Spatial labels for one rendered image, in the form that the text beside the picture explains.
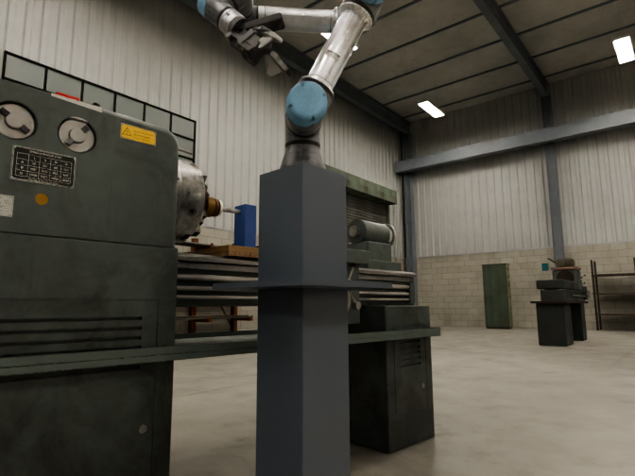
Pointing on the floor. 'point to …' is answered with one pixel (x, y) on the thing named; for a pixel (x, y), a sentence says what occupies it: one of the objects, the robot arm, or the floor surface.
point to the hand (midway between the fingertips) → (288, 59)
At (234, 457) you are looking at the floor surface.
